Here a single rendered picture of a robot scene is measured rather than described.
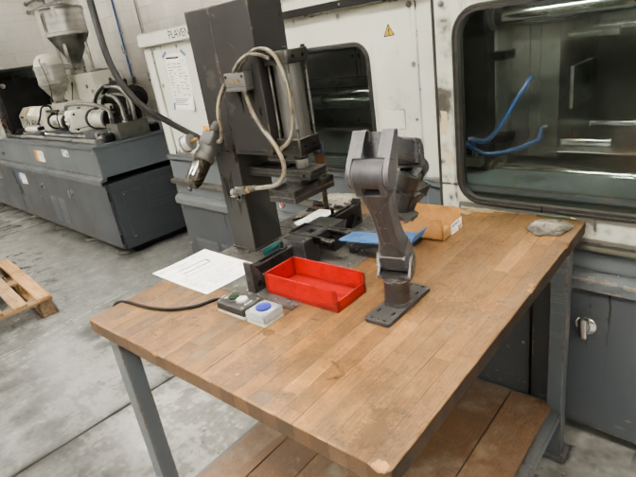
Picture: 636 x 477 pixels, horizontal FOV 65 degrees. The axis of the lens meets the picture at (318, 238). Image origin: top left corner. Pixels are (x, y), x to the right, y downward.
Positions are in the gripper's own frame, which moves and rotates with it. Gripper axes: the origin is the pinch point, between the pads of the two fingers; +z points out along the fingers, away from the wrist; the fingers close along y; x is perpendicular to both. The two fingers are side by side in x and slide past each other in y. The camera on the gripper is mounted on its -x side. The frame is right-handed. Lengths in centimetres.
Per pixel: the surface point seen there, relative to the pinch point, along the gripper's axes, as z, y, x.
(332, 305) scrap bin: 9.8, -4.0, 24.3
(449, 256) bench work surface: 4.8, -13.8, -15.6
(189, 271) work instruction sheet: 37, 48, 25
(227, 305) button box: 20.1, 17.8, 37.6
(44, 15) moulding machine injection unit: 100, 487, -138
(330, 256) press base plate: 19.4, 15.2, -1.5
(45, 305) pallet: 206, 218, 0
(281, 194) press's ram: 1.7, 30.2, 10.2
